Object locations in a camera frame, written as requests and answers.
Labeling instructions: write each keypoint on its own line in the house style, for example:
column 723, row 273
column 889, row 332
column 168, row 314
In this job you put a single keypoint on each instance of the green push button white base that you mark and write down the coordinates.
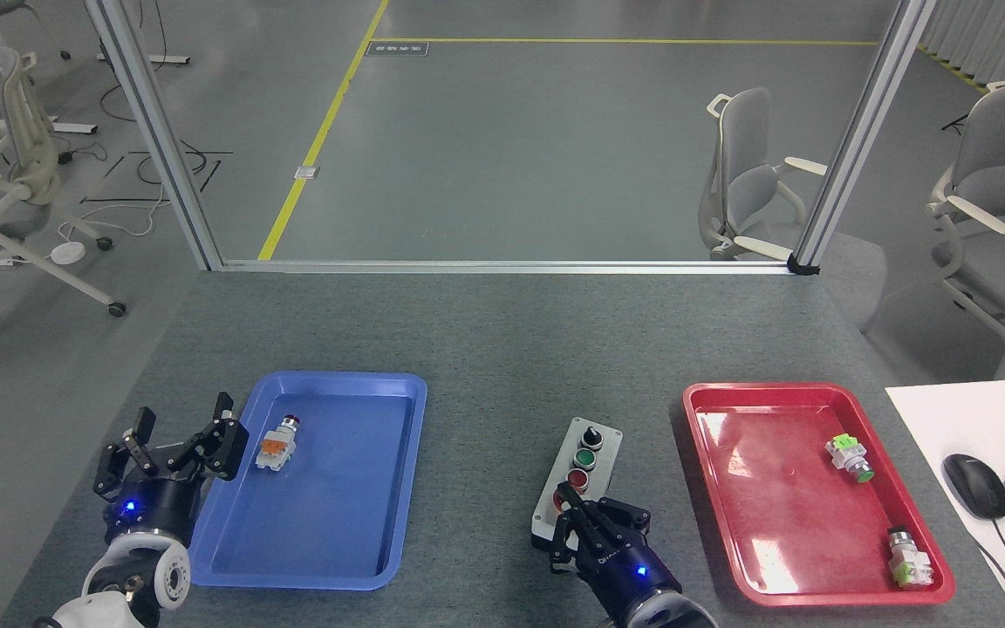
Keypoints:
column 849, row 456

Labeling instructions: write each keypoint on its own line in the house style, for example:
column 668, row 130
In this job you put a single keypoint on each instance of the blue plastic tray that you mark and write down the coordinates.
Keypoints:
column 319, row 488

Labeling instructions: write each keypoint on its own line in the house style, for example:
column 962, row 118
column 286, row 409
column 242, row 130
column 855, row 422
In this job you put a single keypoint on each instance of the white mesh office chair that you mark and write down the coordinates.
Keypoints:
column 27, row 139

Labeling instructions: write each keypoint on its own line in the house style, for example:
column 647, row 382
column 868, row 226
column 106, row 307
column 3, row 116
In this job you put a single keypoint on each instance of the dark floor label sign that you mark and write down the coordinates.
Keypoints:
column 397, row 48

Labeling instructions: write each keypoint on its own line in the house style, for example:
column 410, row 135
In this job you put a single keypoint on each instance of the silver push button green base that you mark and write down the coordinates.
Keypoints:
column 908, row 558

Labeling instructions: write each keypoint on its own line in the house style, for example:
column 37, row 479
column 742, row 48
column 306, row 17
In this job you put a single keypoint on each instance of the silver floor socket plate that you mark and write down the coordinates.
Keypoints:
column 307, row 172

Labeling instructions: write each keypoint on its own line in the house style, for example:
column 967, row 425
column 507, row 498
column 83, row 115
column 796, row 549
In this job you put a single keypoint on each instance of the black computer mouse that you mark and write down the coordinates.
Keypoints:
column 976, row 485

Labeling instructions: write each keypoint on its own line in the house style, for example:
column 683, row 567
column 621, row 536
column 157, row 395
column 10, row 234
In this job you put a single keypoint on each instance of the grey control box with buttons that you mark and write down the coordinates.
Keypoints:
column 577, row 475

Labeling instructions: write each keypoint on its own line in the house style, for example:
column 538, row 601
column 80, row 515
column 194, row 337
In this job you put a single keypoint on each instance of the grey office chair white arms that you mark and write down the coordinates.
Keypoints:
column 1004, row 174
column 751, row 183

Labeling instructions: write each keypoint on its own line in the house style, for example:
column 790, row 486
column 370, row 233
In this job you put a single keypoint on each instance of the white desk foot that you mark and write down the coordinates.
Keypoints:
column 58, row 126
column 153, row 58

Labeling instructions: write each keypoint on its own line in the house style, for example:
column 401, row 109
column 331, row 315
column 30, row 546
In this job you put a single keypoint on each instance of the white round floor socket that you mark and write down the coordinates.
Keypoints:
column 68, row 252

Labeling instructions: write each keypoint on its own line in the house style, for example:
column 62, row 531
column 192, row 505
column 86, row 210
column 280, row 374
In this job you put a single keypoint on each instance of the white desk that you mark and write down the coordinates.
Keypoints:
column 982, row 419

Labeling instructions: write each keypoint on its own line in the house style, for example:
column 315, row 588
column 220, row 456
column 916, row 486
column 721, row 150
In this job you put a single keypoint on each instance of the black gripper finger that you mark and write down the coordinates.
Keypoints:
column 222, row 440
column 620, row 516
column 570, row 532
column 119, row 462

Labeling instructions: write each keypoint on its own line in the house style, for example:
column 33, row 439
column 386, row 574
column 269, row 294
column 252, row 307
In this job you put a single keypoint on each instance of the red push button orange base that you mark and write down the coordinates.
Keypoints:
column 279, row 440

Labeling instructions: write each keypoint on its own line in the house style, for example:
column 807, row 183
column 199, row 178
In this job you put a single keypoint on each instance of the silver aluminium rail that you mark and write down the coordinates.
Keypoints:
column 502, row 266

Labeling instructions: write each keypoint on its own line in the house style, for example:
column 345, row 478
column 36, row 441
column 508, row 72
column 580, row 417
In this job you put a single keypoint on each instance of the red plastic tray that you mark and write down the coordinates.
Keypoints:
column 816, row 523

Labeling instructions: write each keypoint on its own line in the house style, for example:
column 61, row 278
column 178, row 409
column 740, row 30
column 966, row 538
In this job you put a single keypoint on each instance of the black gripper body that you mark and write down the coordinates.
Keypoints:
column 158, row 501
column 629, row 567

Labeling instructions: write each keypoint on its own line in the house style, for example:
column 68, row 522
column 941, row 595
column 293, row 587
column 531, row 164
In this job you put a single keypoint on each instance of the white curtain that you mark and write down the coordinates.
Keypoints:
column 991, row 35

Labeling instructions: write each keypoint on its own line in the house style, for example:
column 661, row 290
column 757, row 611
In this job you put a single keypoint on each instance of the silver aluminium post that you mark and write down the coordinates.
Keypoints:
column 153, row 131
column 860, row 131

